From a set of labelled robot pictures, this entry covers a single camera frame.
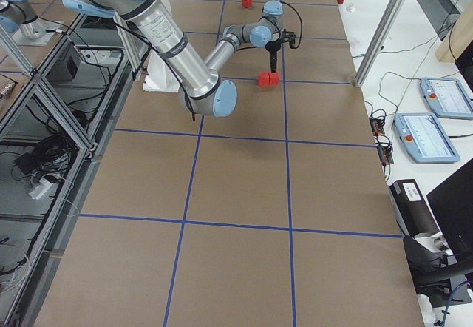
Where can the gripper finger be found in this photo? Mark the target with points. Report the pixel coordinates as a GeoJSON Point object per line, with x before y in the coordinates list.
{"type": "Point", "coordinates": [271, 57]}
{"type": "Point", "coordinates": [274, 61]}

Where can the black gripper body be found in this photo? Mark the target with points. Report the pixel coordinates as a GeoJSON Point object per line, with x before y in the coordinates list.
{"type": "Point", "coordinates": [273, 46]}

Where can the red block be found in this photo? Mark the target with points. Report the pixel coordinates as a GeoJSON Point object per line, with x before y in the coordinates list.
{"type": "Point", "coordinates": [274, 78]}
{"type": "Point", "coordinates": [247, 3]}
{"type": "Point", "coordinates": [264, 79]}

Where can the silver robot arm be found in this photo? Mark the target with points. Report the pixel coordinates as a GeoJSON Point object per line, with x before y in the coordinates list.
{"type": "Point", "coordinates": [202, 90]}

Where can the small circuit boards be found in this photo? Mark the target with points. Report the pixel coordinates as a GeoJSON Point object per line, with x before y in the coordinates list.
{"type": "Point", "coordinates": [383, 144]}

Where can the near teach pendant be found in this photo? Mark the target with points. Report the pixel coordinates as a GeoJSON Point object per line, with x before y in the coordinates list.
{"type": "Point", "coordinates": [424, 138]}

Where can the teach pendant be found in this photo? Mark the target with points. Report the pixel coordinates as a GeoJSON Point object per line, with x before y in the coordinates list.
{"type": "Point", "coordinates": [424, 138]}
{"type": "Point", "coordinates": [447, 98]}

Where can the far teach pendant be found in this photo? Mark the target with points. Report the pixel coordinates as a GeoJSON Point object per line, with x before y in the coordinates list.
{"type": "Point", "coordinates": [447, 98]}

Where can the black power box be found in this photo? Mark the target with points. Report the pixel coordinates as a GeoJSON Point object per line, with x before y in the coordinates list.
{"type": "Point", "coordinates": [412, 213]}

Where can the black monitor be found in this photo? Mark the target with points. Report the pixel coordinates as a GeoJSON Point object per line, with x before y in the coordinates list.
{"type": "Point", "coordinates": [451, 205]}

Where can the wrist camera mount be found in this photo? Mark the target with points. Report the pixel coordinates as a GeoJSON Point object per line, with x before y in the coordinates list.
{"type": "Point", "coordinates": [289, 37]}

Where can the white camera pillar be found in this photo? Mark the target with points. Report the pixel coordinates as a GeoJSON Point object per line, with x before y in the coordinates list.
{"type": "Point", "coordinates": [159, 79]}

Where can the aluminium frame post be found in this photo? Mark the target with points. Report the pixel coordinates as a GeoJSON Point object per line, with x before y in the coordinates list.
{"type": "Point", "coordinates": [387, 20]}

